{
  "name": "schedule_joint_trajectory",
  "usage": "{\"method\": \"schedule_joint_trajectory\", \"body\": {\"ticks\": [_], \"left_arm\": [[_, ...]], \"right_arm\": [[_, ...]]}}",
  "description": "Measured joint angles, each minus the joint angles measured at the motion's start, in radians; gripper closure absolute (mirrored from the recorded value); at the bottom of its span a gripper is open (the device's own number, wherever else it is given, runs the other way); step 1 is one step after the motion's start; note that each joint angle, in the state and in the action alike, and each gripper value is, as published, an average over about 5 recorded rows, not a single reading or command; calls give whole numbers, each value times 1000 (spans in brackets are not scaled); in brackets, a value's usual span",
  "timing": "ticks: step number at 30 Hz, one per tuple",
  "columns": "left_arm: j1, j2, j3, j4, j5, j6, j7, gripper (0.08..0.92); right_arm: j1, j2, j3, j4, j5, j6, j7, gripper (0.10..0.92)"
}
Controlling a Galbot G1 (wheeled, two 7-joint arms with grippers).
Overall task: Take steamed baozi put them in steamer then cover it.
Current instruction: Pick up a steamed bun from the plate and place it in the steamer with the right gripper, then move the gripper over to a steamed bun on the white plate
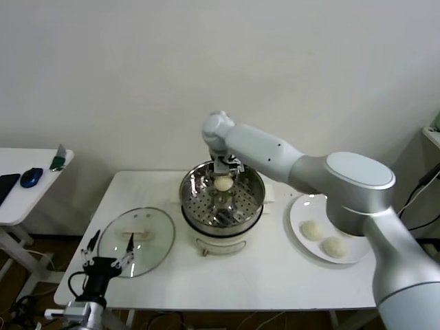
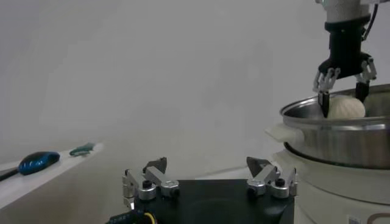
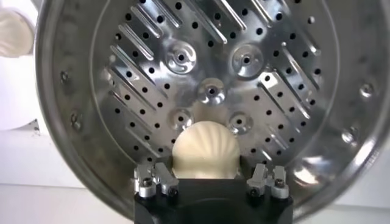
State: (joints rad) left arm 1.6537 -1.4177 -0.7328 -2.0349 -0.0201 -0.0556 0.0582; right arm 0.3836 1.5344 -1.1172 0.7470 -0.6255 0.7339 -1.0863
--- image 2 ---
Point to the white electric cooker pot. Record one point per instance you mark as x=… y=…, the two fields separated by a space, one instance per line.
x=335 y=194

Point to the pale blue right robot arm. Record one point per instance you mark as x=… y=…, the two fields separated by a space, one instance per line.
x=347 y=10

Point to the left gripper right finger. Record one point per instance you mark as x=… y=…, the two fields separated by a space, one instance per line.
x=265 y=176

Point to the green utility knife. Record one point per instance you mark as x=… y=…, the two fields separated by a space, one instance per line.
x=81 y=149

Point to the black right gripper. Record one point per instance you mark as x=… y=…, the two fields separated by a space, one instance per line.
x=345 y=48

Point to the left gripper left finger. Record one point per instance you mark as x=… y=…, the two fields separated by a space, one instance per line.
x=164 y=182

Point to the blue computer mouse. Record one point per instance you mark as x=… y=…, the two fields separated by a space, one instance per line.
x=38 y=162

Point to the white side table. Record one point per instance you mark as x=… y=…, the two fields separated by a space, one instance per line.
x=30 y=185

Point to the stainless steel steamer basket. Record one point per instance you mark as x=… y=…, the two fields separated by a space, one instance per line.
x=341 y=143

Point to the white steamed baozi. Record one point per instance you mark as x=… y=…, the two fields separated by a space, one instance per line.
x=347 y=108

